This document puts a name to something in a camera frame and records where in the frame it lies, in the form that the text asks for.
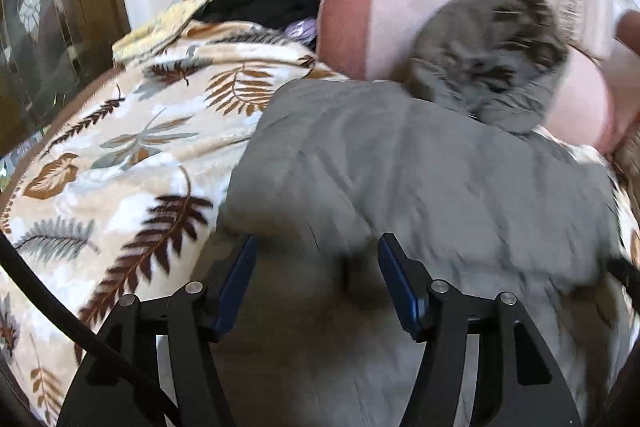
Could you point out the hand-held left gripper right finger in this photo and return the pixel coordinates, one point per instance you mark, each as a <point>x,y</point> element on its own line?
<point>397,279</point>

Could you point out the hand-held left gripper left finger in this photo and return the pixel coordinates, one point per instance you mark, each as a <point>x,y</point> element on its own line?
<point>239,279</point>

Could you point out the grey garment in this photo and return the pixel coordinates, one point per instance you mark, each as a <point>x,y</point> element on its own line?
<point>400,167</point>

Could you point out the leaf print blanket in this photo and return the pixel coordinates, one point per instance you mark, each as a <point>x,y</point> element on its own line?
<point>135,147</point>

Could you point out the pink bolster pillow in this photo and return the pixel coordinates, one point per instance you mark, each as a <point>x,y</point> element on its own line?
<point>370,27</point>

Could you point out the purple cloth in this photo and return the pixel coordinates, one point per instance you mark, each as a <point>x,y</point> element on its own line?
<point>302,29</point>

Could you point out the pale yellow cloth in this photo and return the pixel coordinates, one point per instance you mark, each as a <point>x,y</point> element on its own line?
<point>160,24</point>

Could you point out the wooden glass door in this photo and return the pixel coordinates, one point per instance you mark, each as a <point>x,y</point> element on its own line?
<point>55,22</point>

